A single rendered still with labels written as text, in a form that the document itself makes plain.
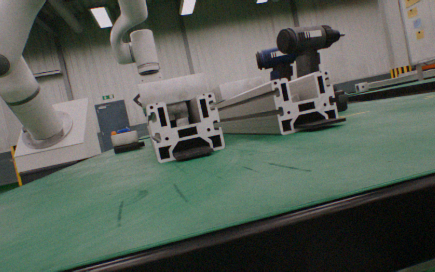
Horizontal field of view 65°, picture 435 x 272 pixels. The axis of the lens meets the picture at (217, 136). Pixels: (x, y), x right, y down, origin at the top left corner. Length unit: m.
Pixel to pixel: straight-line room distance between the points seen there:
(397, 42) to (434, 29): 4.95
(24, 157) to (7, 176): 11.85
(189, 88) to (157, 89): 0.05
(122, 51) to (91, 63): 11.29
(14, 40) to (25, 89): 0.18
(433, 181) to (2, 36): 1.11
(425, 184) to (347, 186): 0.04
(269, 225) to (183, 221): 0.04
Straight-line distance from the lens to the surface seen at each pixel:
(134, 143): 1.14
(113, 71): 12.49
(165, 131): 0.50
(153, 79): 1.34
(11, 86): 1.28
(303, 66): 0.85
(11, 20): 1.18
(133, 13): 1.27
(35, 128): 1.37
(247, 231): 0.16
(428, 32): 4.27
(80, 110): 1.47
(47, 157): 1.39
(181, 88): 0.57
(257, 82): 0.87
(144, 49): 1.35
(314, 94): 0.57
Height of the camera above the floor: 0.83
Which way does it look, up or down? 3 degrees down
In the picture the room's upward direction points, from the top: 12 degrees counter-clockwise
